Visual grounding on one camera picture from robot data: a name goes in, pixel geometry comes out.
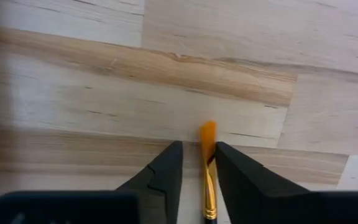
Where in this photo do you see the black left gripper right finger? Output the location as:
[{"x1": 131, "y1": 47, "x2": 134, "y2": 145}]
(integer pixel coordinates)
[{"x1": 215, "y1": 141, "x2": 358, "y2": 224}]

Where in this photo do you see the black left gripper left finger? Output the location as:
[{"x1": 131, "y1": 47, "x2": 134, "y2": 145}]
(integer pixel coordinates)
[{"x1": 116, "y1": 140, "x2": 184, "y2": 224}]

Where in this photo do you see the wooden handled paint brush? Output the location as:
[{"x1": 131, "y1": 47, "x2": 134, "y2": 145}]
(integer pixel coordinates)
[{"x1": 199, "y1": 120, "x2": 219, "y2": 224}]

